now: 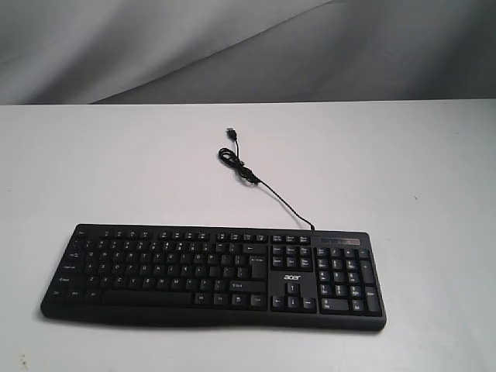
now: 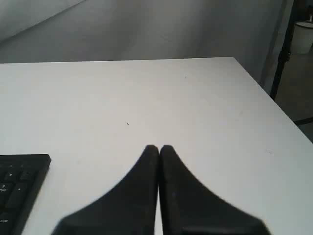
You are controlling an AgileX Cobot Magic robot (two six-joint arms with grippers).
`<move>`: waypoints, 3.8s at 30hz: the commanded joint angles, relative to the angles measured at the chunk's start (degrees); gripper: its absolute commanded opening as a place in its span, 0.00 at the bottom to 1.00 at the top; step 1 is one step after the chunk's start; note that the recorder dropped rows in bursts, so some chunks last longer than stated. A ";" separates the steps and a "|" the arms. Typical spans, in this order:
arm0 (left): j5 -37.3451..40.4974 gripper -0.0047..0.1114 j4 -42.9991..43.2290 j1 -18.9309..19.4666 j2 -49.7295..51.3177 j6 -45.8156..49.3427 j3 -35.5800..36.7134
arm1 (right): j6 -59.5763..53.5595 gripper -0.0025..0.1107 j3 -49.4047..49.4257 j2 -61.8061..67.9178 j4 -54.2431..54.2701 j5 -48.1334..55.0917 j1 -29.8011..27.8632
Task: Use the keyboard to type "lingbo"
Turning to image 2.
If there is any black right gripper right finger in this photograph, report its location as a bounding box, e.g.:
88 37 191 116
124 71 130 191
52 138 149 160
159 145 270 235

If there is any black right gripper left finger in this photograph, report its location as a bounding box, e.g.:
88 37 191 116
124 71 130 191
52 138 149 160
53 145 159 235

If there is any black acer keyboard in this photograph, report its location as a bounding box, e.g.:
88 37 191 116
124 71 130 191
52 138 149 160
0 154 51 235

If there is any grey backdrop curtain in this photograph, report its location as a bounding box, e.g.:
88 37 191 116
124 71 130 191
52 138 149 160
0 0 291 83

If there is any white cylindrical bin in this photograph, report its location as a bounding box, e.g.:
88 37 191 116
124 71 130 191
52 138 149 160
291 21 313 54

